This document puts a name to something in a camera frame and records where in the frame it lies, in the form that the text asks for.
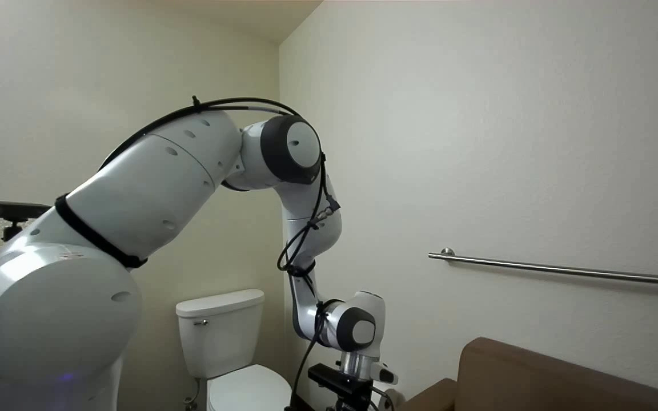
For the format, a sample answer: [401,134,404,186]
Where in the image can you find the brown sofa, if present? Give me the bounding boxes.
[395,336,658,411]

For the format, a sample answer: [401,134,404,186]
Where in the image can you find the metal wall grab bar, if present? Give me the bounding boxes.
[428,247,658,289]

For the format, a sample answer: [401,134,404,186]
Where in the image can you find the black camera on stand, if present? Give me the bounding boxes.
[0,199,55,242]

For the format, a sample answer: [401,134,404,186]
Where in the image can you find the white toilet paper roll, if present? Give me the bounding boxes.
[378,386,409,411]

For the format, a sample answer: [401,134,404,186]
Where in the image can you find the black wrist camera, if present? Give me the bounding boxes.
[306,360,370,400]

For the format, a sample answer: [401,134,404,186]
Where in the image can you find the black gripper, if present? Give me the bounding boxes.
[339,376,383,411]

